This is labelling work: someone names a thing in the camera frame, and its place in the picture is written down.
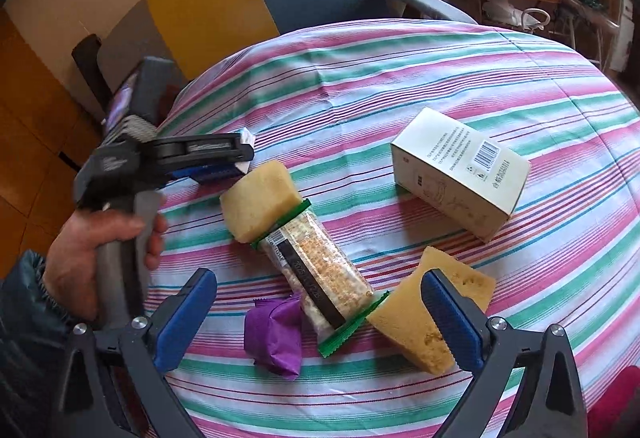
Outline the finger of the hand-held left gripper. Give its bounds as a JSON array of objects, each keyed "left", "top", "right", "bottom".
[
  {"left": 150, "top": 132, "right": 256, "bottom": 170},
  {"left": 161, "top": 165, "right": 202, "bottom": 182}
]

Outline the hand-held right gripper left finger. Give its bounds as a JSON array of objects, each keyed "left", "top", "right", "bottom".
[{"left": 50, "top": 268, "right": 219, "bottom": 438}]

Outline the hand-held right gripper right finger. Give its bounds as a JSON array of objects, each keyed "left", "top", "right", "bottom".
[{"left": 420, "top": 268, "right": 589, "bottom": 438}]

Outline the yellow sponge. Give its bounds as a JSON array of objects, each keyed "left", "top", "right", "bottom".
[
  {"left": 366, "top": 245, "right": 497, "bottom": 375},
  {"left": 220, "top": 161, "right": 305, "bottom": 243}
]

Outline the small blue white box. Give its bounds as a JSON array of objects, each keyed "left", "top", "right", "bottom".
[{"left": 192, "top": 127, "right": 257, "bottom": 185}]

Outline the purple packet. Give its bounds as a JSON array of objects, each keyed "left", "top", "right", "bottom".
[{"left": 243, "top": 295, "right": 304, "bottom": 380}]

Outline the clear snack bar packet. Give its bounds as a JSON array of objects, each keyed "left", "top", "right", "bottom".
[{"left": 250, "top": 198, "right": 391, "bottom": 359}]

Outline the cream carton box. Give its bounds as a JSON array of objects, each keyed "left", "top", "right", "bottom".
[{"left": 390, "top": 107, "right": 532, "bottom": 243}]

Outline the person's left forearm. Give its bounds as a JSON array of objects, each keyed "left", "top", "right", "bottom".
[{"left": 0, "top": 248, "right": 77, "bottom": 438}]

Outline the person's left hand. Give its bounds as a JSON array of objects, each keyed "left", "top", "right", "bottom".
[{"left": 42, "top": 208, "right": 169, "bottom": 321}]

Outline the wooden wardrobe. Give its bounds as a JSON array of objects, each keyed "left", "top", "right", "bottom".
[{"left": 0, "top": 8, "right": 108, "bottom": 269}]

